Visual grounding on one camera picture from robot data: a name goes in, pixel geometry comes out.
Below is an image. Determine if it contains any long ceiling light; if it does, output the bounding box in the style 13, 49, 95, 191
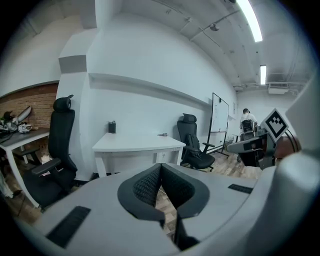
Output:
236, 0, 263, 43

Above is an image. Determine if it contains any dark grey desk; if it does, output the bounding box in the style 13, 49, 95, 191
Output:
0, 127, 51, 208

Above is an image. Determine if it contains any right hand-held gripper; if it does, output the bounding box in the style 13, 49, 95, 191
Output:
226, 107, 290, 171

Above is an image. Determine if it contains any white air conditioner unit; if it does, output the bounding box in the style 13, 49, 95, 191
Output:
267, 82, 288, 95

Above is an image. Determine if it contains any whiteboard on black stand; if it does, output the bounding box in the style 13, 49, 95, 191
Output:
207, 92, 230, 158

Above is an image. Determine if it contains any black office chair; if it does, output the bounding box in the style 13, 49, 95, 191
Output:
176, 112, 216, 173
23, 94, 78, 210

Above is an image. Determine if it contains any white desk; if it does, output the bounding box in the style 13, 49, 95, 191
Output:
91, 131, 186, 179

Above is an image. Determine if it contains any black backpack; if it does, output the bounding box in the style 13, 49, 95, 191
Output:
184, 133, 201, 157

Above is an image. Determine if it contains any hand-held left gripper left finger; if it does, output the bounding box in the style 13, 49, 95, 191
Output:
117, 162, 166, 229

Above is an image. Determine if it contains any short ceiling light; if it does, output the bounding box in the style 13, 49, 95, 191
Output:
259, 64, 267, 85

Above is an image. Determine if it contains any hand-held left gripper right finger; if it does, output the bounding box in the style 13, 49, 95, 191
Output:
160, 162, 210, 252

